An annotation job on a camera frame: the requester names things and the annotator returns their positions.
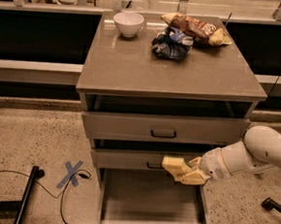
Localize black caster leg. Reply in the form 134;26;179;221
262;197;281;213

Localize brown yellow chip bag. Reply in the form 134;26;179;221
161;13;233;47

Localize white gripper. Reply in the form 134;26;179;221
162;147;231;185

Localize blue tape cross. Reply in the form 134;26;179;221
56;161;83;188

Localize bottom grey drawer open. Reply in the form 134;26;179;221
97;169;210;224

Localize blue crumpled chip bag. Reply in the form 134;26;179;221
151;26;194;60

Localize top grey drawer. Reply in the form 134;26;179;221
81;112;251;144

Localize black stand leg left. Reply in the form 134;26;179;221
0;166;45;224

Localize white bowl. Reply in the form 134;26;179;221
113;12;144;38

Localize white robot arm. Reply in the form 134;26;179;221
162;125;281;185

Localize grey drawer cabinet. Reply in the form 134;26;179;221
65;6;274;224

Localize middle grey drawer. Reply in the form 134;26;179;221
90;148;198;171

